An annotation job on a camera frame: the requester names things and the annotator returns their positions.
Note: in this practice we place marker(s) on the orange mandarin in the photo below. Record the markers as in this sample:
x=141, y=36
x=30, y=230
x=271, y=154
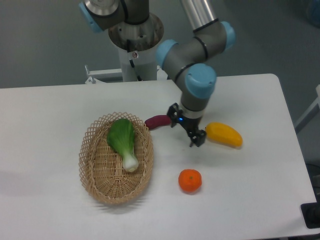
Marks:
x=190, y=180

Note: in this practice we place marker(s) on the yellow mango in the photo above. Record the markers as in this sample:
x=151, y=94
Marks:
x=223, y=134

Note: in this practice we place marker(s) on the woven wicker basket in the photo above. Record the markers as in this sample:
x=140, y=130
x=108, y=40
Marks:
x=100, y=168

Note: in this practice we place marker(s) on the green bok choy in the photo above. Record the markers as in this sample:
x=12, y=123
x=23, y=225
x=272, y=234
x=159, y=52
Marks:
x=121, y=138

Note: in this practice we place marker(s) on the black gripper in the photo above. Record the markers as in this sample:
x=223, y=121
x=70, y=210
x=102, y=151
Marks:
x=189, y=123

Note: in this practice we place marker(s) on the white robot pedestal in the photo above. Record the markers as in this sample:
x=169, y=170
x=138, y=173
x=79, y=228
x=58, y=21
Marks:
x=137, y=44

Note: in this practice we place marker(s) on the black device at table edge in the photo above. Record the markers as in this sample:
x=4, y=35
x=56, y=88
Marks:
x=311, y=214

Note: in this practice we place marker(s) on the purple sweet potato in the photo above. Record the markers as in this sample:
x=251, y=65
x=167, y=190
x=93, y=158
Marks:
x=157, y=121

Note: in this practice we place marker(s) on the white frame at right edge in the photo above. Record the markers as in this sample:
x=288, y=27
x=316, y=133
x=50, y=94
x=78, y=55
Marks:
x=312, y=110

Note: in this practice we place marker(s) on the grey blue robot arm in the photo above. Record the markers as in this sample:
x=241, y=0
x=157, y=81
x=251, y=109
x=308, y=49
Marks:
x=184, y=63

